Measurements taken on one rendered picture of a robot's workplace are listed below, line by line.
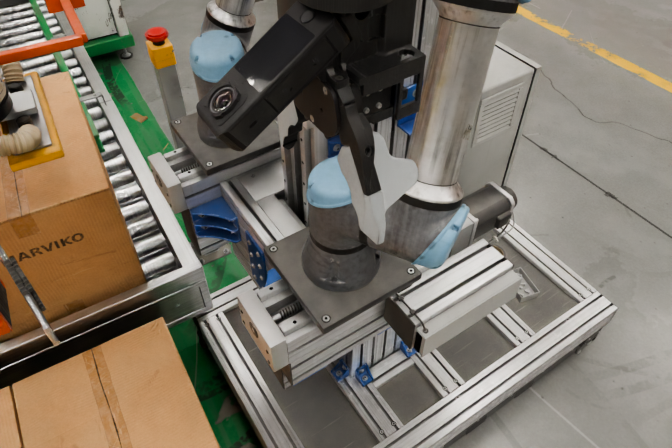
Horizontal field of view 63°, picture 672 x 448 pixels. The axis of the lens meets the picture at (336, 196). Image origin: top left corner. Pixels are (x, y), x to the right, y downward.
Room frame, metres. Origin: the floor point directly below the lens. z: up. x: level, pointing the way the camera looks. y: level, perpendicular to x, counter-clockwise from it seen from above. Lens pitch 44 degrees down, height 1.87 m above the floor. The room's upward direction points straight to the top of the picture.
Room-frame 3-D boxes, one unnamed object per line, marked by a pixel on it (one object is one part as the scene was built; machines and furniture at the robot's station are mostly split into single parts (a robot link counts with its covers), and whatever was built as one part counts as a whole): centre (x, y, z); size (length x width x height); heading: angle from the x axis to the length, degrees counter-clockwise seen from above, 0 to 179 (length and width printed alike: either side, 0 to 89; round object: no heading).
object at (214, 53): (1.10, 0.26, 1.20); 0.13 x 0.12 x 0.14; 3
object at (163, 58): (1.58, 0.56, 0.50); 0.07 x 0.07 x 1.00; 31
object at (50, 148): (0.97, 0.67, 1.17); 0.34 x 0.10 x 0.05; 29
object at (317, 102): (0.37, -0.01, 1.66); 0.09 x 0.08 x 0.12; 123
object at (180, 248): (2.00, 1.01, 0.50); 2.31 x 0.05 x 0.19; 31
